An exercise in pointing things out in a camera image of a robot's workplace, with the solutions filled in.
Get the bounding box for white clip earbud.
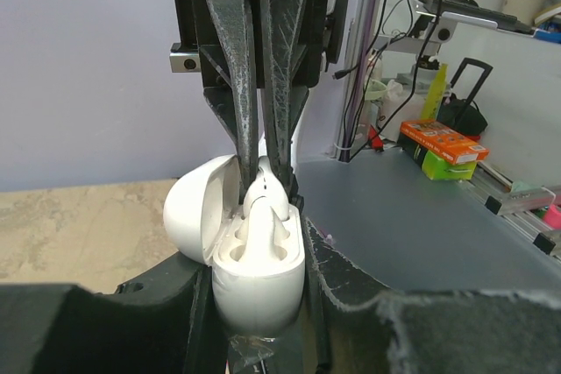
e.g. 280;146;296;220
243;156;289;222

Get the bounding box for orange green box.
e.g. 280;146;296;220
398;120;489;180

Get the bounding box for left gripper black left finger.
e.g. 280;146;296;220
1;255;219;373

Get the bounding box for white earbud charging case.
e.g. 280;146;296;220
163;155;305;337

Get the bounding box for yellow green bottle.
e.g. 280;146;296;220
421;63;448;120

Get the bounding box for black trolley bag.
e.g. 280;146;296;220
437;57;494;138

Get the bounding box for aluminium frame post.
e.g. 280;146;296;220
336;0;381;162

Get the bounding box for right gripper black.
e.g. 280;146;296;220
169;0;349;198

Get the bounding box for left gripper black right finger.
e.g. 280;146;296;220
302;218;560;373

